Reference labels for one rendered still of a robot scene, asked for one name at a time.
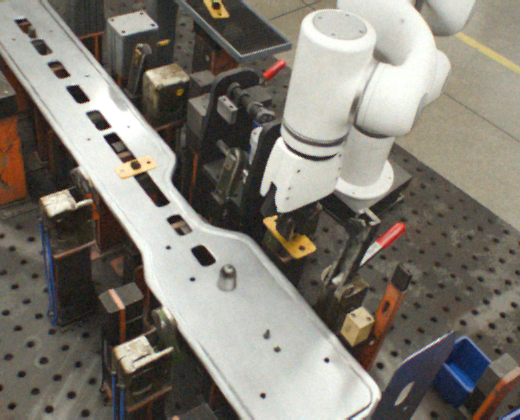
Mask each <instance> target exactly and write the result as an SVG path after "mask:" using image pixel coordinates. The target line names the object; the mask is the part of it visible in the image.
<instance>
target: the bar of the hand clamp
mask: <svg viewBox="0 0 520 420"><path fill-rule="evenodd" d="M380 225H381V218H380V217H379V216H375V215H374V213H373V212H371V211H370V210H369V209H368V208H365V209H362V210H360V211H358V212H357V213H356V216H355V218H354V219H347V220H346V222H345V230H346V232H347V236H346V238H345V239H344V241H343V243H342V246H341V249H340V251H339V253H338V254H337V256H336V258H335V260H334V264H333V266H332V267H331V269H330V271H329V273H328V275H327V279H326V280H325V282H324V285H325V286H329V285H332V284H333V282H332V279H333V277H334V276H337V275H338V274H339V273H341V272H342V273H344V275H343V277H342V279H341V282H340V284H339V286H338V287H337V289H336V291H335V293H334V296H335V297H336V298H337V295H338V293H339V291H340V290H341V288H342V287H343V286H346V285H347V284H351V282H352V280H353V279H354V275H355V273H356V272H357V270H358V268H359V266H360V265H361V261H362V259H363V258H364V256H365V254H366V253H367V251H368V247H369V246H370V244H371V242H372V240H373V239H374V235H375V233H376V232H377V230H378V228H379V226H380Z"/></svg>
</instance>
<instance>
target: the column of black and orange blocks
mask: <svg viewBox="0 0 520 420"><path fill-rule="evenodd" d="M518 365H519V364H517V362H516V361H515V360H514V359H513V358H512V357H511V356H510V355H509V354H508V353H506V354H504V356H502V357H499V358H498V359H497V360H496V361H494V362H493V363H491V364H489V365H488V366H487V368H486V369H485V371H484V373H483V374H482V375H481V377H479V379H478V382H477V383H476V387H475V388H474V390H473V391H472V393H471V394H470V396H469V397H468V398H467V399H466V401H465V404H462V405H460V406H459V407H458V409H457V410H456V411H455V414H456V416H457V417H455V419H454V420H489V418H490V416H491V415H492V414H493V413H494V411H495V410H496V409H497V407H498V406H499V405H500V403H502V402H503V399H504V398H505V396H507V395H508V393H509V392H510V390H511V389H512V388H513V387H514V385H515V384H516V382H517V381H518V380H519V378H520V367H519V366H518Z"/></svg>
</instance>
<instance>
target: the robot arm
mask: <svg viewBox="0 0 520 420"><path fill-rule="evenodd" d="M475 4H476V0H338V1H337V10H335V9H324V10H319V11H315V12H313V13H310V14H308V15H307V16H306V18H305V19H303V21H302V24H301V27H300V32H299V40H298V45H297V49H296V54H295V58H294V63H293V71H292V76H291V80H290V85H289V89H288V93H287V98H286V106H285V111H284V115H283V119H282V124H281V128H280V132H281V135H282V137H281V138H278V140H277V142H276V144H275V145H274V147H273V151H272V152H271V155H270V158H269V159H268V162H267V165H266V171H265V174H264V177H263V181H262V185H261V190H260V193H261V194H262V195H263V197H265V196H267V195H268V196H267V198H266V200H265V202H264V204H263V205H262V207H261V208H260V212H261V213H262V214H263V215H264V216H265V217H274V216H277V217H278V218H277V222H276V226H275V228H276V231H277V232H278V233H279V234H280V235H281V236H282V237H283V238H284V239H286V241H287V242H288V241H291V239H292V238H293V230H294V227H295V228H296V230H297V231H298V232H299V234H300V235H304V234H306V232H307V225H308V221H309V219H310V216H309V214H312V213H314V211H315V209H316V205H317V203H318V202H319V201H320V200H321V199H322V198H323V197H326V196H327V195H328V194H330V193H331V192H334V191H336V192H339V193H341V194H342V195H344V196H346V197H348V198H351V199H361V200H368V199H376V198H379V197H381V196H382V195H384V194H385V193H386V192H388V190H389V188H390V187H391V185H392V183H393V179H394V172H393V170H392V167H391V165H390V164H389V163H388V160H387V158H388V154H389V152H390V150H391V147H392V145H393V143H394V138H395V137H401V136H403V135H405V134H407V132H410V131H411V130H412V128H413V127H414V125H415V124H416V122H417V120H418V119H419V117H420V114H421V112H422V110H423V108H424V106H427V105H428V104H429V103H431V102H433V100H434V99H437V98H438V97H439V96H440V94H441V93H443V92H444V90H445V88H446V86H447V84H448V81H449V80H450V76H451V73H452V71H451V65H450V61H449V60H448V58H447V57H446V56H445V54H443V53H442V52H440V51H439V50H438V49H436V46H435V41H434V39H433V36H441V37H446V36H451V35H456V34H458V32H460V31H461V30H462V29H464V28H465V27H466V26H467V24H468V23H469V22H470V19H471V17H472V15H473V13H474V10H475ZM432 35H433V36H432Z"/></svg>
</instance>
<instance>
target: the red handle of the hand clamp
mask: <svg viewBox="0 0 520 420"><path fill-rule="evenodd" d="M405 227H406V226H405V225H404V224H403V223H402V222H401V223H399V222H396V223H395V225H393V226H391V227H390V228H389V229H388V231H386V232H384V233H383V234H382V235H381V237H379V238H378V239H376V240H375V243H374V244H373V245H372V246H370V247H369V248H368V251H367V253H366V254H365V256H364V258H363V259H362V261H361V265H360V266H359V268H358V270H357V272H358V271H359V270H360V269H361V268H362V267H363V266H365V265H366V264H367V263H368V262H369V261H370V260H371V259H373V258H374V257H375V256H376V255H377V254H378V253H380V252H381V251H382V250H383V251H384V250H385V249H386V248H387V247H388V246H390V245H391V244H392V243H393V242H394V241H395V239H398V238H399V237H400V236H401V234H403V233H404V232H406V230H405V229H404V228H405ZM357 272H356V273H357ZM343 275H344V273H342V272H341V273H339V274H338V275H337V276H334V277H333V279H332V282H333V284H334V286H336V287H338V286H339V284H340V282H341V279H342V277H343Z"/></svg>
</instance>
